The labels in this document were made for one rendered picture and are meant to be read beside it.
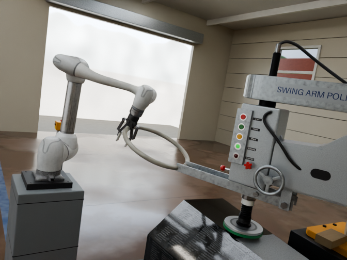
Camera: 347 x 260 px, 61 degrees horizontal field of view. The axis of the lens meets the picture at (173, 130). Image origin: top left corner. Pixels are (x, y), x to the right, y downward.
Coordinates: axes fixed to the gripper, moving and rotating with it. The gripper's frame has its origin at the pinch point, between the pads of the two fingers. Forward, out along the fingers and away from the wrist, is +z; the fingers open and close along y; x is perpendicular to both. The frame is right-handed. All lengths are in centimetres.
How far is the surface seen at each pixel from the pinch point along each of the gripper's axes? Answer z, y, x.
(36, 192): 43, -20, -40
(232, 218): -4, 87, -15
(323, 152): -65, 100, -31
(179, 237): 25, 67, -19
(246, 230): -8, 94, -26
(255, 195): -28, 88, -24
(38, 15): 49, -477, 409
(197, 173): -16, 56, -14
